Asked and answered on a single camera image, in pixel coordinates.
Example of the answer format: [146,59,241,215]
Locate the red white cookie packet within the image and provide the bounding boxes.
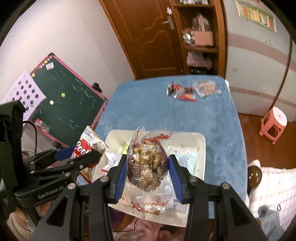
[70,126,107,183]

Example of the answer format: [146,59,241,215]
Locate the white red-striped snack bag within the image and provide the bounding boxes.
[101,149,121,173]

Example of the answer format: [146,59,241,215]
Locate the clear bag walnut snack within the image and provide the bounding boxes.
[124,127,175,219]

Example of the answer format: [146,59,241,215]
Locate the large white blue bag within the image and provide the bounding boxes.
[173,148,199,175]

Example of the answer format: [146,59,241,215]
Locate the red candy clear bag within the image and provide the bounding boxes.
[166,82,197,102]

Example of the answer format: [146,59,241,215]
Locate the clear bag brown cakes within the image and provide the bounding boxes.
[193,80,221,97]

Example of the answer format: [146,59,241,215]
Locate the white dotted board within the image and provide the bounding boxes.
[2,71,47,121]

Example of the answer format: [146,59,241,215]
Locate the white plastic tray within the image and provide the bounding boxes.
[92,130,206,227]

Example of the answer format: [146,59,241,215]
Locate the pink plastic stool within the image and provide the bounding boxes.
[259,106,287,145]

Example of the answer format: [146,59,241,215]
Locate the blue table cloth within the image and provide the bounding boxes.
[95,75,247,199]

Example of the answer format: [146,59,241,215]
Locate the brown wooden door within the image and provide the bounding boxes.
[100,1,184,79]

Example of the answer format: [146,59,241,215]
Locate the folded pink cloths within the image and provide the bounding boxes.
[187,52,212,69]

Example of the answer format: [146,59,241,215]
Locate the pink basket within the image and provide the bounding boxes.
[192,13,214,47]

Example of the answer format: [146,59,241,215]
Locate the wooden corner shelf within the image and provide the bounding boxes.
[170,0,228,78]

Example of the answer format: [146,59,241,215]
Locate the black cable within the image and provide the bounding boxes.
[22,120,39,156]

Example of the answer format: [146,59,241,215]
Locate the green chalkboard pink frame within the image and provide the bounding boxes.
[30,53,108,148]

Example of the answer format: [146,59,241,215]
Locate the wall calendar poster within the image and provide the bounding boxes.
[234,0,278,33]

